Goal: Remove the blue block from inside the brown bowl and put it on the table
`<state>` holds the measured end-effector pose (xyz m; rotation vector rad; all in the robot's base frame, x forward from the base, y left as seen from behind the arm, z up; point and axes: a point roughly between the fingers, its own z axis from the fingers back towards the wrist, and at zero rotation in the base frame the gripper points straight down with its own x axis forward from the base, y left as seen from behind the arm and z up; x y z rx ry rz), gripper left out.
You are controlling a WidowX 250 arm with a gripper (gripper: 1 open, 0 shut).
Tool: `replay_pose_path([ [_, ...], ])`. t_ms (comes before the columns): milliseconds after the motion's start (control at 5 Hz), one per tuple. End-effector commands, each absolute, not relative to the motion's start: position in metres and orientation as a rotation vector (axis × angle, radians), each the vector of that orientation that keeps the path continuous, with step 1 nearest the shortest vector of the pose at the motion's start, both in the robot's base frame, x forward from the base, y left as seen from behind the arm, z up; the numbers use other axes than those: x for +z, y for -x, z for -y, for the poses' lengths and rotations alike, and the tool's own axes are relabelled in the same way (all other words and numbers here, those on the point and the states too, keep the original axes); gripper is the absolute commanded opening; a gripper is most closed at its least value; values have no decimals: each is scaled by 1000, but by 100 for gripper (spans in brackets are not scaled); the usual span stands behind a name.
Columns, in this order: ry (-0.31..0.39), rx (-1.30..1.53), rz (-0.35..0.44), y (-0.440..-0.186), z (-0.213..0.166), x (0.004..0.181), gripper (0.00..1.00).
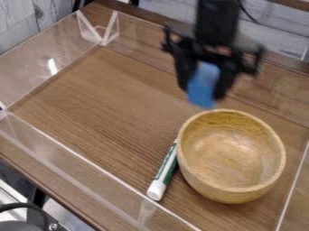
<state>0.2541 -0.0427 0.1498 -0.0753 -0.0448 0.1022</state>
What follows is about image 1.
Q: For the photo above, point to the clear acrylic tray wall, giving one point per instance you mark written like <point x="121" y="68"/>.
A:
<point x="94" y="111"/>

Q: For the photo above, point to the white green marker pen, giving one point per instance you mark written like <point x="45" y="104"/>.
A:
<point x="164" y="176"/>

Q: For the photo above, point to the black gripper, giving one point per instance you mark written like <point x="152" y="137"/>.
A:
<point x="213" y="40"/>

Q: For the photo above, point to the blue block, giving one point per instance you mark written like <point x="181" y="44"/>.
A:
<point x="203" y="84"/>

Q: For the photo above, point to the brown wooden bowl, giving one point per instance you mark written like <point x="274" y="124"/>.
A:
<point x="232" y="155"/>

